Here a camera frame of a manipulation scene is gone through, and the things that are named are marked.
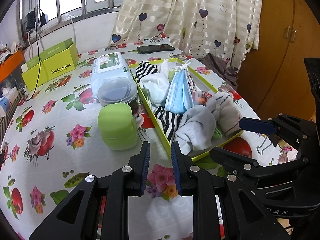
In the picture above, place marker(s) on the black white striped sock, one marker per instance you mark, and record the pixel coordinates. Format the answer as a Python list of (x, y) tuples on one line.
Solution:
[(146, 70), (167, 122)]

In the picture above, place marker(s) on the blue white tissue box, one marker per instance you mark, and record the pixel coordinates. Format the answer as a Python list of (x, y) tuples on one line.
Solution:
[(5, 102)]

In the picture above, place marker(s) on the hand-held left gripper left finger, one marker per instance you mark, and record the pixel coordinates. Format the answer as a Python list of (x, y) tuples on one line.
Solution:
[(145, 170)]

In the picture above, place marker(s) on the black binder clip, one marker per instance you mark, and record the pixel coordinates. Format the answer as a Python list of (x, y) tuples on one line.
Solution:
[(259, 151)]

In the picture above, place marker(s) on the blue face mask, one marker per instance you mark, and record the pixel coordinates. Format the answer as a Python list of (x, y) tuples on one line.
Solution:
[(178, 95)]

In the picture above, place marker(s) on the lime cardboard tray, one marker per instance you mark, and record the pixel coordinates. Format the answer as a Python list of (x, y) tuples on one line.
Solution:
[(203, 88)]

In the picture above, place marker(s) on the orange box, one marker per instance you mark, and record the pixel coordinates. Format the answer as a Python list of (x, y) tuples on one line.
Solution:
[(11, 63)]

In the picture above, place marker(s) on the cream heart print curtain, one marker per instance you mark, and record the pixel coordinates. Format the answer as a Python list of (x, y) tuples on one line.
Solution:
[(187, 12)]

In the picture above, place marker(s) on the beige striped sock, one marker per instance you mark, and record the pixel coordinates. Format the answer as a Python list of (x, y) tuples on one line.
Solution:
[(227, 112)]

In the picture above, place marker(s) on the lime cardboard box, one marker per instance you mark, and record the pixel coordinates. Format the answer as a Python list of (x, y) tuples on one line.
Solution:
[(55, 67)]

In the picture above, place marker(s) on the clear round plastic container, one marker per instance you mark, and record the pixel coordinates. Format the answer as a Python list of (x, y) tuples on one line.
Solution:
[(117, 91)]

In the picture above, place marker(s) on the small black power adapter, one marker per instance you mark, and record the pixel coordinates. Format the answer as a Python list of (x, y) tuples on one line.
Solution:
[(44, 18)]

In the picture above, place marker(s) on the black smartphone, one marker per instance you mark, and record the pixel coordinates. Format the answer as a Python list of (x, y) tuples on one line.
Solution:
[(155, 48)]

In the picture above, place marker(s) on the wet wipes pack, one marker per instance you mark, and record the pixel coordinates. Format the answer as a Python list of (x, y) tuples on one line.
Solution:
[(110, 65)]

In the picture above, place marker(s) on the green cloth towel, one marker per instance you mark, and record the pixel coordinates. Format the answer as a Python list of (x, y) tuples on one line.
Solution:
[(217, 133)]

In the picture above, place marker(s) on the wooden cabinet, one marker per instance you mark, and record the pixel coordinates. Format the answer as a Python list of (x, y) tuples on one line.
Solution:
[(282, 55)]

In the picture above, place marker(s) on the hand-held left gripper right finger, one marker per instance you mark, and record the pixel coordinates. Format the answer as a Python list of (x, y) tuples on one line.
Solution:
[(176, 170)]

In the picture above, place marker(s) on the green plastic jar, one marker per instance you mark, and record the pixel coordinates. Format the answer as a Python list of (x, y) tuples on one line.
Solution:
[(116, 127)]

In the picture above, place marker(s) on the striped cardboard tray box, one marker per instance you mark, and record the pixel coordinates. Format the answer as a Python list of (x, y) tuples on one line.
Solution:
[(18, 98)]

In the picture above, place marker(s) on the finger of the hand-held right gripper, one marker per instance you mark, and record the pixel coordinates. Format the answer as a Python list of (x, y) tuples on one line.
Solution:
[(257, 125), (232, 158)]

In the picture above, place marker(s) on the light blue sock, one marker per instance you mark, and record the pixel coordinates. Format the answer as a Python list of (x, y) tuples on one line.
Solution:
[(196, 127)]

